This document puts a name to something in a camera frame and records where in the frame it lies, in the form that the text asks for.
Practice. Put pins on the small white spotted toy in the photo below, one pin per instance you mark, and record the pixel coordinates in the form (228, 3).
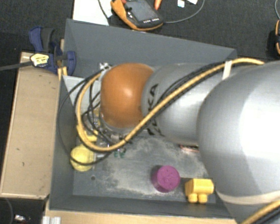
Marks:
(105, 66)

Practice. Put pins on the pale wood flat board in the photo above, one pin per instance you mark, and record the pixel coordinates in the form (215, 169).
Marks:
(31, 131)

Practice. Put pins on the yellow lemon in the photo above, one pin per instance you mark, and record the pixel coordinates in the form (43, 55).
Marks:
(81, 158)

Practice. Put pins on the grey metal bin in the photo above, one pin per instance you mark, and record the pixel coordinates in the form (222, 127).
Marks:
(148, 46)

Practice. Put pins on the yellow toy block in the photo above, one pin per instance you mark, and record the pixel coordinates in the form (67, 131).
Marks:
(199, 188)

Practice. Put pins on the purple cylinder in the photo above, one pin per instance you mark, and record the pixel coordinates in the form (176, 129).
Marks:
(165, 178)

